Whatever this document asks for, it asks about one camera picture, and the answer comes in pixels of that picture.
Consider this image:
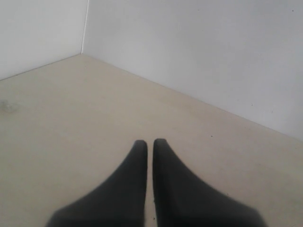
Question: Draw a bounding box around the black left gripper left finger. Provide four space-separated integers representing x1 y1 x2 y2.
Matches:
46 140 148 227

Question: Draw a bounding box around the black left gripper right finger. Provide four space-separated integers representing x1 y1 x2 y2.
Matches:
152 139 266 227

